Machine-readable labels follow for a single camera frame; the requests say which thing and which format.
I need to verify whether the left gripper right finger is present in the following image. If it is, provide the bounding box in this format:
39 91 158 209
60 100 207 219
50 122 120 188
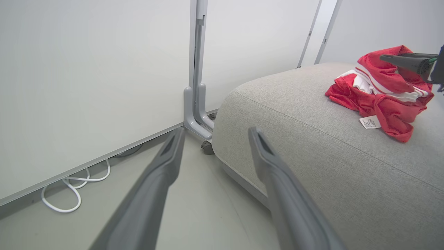
248 127 347 250

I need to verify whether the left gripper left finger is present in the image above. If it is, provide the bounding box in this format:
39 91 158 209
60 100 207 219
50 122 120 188
88 127 186 250

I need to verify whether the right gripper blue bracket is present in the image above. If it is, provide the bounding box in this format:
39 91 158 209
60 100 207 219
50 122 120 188
379 44 444 92

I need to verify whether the plain red garment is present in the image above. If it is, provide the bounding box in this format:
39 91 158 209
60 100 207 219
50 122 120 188
325 71 434 143

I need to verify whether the red garment with white stripes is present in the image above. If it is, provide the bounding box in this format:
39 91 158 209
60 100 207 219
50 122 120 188
356 45 435 103

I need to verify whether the grey fabric sofa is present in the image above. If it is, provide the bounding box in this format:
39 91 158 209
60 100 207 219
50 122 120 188
212 62 444 250

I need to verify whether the wide white partition panel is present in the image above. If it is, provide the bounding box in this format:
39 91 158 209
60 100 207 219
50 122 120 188
0 0 214 207

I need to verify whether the looped white cable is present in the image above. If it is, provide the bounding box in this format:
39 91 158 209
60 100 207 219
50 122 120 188
41 159 111 213

